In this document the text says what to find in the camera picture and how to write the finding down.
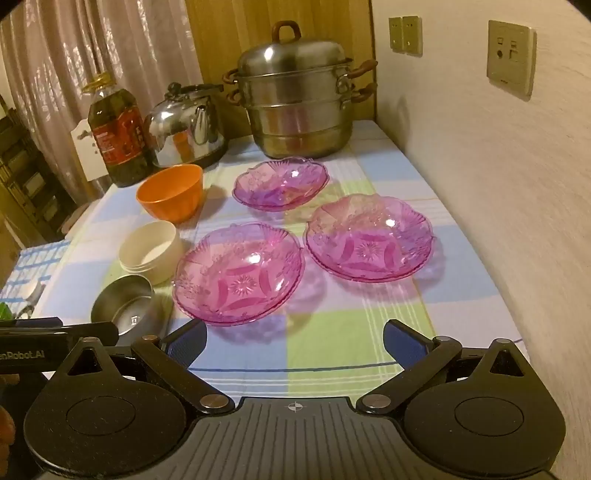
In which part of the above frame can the person's left hand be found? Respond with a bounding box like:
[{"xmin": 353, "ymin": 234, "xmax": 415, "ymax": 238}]
[{"xmin": 0, "ymin": 406, "xmax": 16, "ymax": 467}]

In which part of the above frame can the stainless steel kettle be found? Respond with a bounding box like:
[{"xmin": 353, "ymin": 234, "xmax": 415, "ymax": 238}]
[{"xmin": 144, "ymin": 82, "xmax": 229, "ymax": 169}]

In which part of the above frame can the white wooden chair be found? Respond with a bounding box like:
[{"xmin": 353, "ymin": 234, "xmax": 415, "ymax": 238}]
[{"xmin": 70, "ymin": 117, "xmax": 112, "ymax": 183}]

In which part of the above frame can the pink glass plate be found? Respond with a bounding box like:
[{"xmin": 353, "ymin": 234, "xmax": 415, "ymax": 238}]
[
  {"xmin": 173, "ymin": 222, "xmax": 305, "ymax": 326},
  {"xmin": 232, "ymin": 157, "xmax": 330, "ymax": 212},
  {"xmin": 305, "ymin": 194, "xmax": 435, "ymax": 282}
]

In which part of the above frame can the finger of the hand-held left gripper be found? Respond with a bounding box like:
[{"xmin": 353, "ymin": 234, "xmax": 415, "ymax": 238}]
[
  {"xmin": 60, "ymin": 322, "xmax": 118, "ymax": 346},
  {"xmin": 0, "ymin": 317, "xmax": 64, "ymax": 330}
]

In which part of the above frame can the stainless steel bowl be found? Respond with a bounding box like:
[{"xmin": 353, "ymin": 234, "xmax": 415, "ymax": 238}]
[{"xmin": 90, "ymin": 274, "xmax": 160, "ymax": 347}]

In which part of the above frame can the pale pink curtain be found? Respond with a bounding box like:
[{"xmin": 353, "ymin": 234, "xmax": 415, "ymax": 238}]
[{"xmin": 0, "ymin": 0, "xmax": 204, "ymax": 204}]

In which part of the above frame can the wooden panel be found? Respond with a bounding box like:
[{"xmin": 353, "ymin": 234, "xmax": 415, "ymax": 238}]
[{"xmin": 185, "ymin": 0, "xmax": 379, "ymax": 137}]

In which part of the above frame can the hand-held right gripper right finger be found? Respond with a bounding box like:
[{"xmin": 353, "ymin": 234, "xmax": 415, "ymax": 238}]
[{"xmin": 356, "ymin": 318, "xmax": 529, "ymax": 414}]

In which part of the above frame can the white plastic bowl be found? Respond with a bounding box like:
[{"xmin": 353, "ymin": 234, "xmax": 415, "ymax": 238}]
[{"xmin": 118, "ymin": 220, "xmax": 184, "ymax": 286}]

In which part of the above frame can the cooking oil bottle red label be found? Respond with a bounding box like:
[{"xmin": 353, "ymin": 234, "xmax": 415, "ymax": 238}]
[{"xmin": 82, "ymin": 73, "xmax": 155, "ymax": 188}]

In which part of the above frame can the orange plastic bowl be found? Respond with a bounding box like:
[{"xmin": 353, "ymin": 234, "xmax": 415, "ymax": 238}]
[{"xmin": 136, "ymin": 164, "xmax": 204, "ymax": 223}]

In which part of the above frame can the large beige wall socket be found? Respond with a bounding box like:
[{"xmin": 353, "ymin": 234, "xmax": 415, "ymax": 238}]
[{"xmin": 486, "ymin": 19, "xmax": 537, "ymax": 97}]

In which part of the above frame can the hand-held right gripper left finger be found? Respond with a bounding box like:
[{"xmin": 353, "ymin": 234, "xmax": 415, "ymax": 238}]
[{"xmin": 55, "ymin": 318, "xmax": 234, "ymax": 414}]

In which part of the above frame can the blue checked cloth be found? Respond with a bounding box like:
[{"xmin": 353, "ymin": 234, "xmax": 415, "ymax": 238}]
[{"xmin": 0, "ymin": 239, "xmax": 72, "ymax": 319}]

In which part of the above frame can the pastel checked tablecloth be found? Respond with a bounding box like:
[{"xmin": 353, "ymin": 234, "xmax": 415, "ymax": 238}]
[{"xmin": 44, "ymin": 119, "xmax": 525, "ymax": 400}]

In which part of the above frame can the stainless steel steamer pot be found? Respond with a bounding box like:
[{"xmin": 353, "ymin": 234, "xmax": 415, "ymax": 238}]
[{"xmin": 223, "ymin": 19, "xmax": 378, "ymax": 160}]

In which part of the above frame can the dark shelf unit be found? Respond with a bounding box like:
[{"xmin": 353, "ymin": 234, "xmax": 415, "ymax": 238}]
[{"xmin": 0, "ymin": 95, "xmax": 77, "ymax": 241}]

